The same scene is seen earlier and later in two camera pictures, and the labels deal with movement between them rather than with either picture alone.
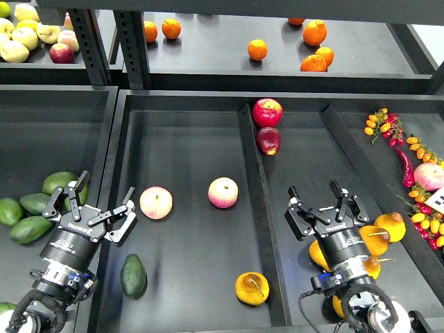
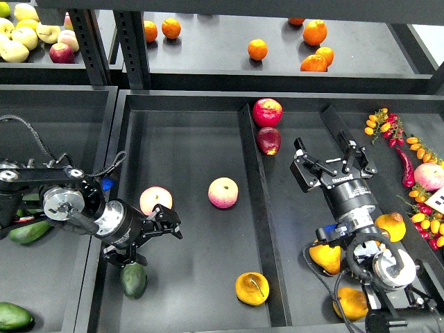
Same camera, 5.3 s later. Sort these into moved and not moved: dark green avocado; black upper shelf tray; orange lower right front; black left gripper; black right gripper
Moved: black right gripper; black left gripper
Not moved: black upper shelf tray; dark green avocado; orange lower right front
